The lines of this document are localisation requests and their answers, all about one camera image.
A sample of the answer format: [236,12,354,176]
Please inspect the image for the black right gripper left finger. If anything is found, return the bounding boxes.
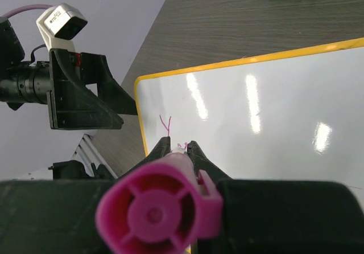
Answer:
[0,136,172,254]

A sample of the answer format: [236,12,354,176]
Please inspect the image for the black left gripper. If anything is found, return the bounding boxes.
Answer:
[47,49,137,130]

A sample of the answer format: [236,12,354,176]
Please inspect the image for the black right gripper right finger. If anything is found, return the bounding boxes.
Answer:
[187,141,363,253]

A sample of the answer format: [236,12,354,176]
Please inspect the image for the pink-capped whiteboard marker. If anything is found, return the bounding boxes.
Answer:
[96,148,223,253]

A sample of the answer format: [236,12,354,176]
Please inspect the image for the orange-framed whiteboard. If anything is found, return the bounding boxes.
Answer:
[134,38,363,200]

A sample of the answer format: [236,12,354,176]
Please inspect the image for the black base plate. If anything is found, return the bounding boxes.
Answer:
[48,160,115,180]

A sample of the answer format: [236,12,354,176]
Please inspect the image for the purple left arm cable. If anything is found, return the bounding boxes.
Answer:
[1,4,55,20]

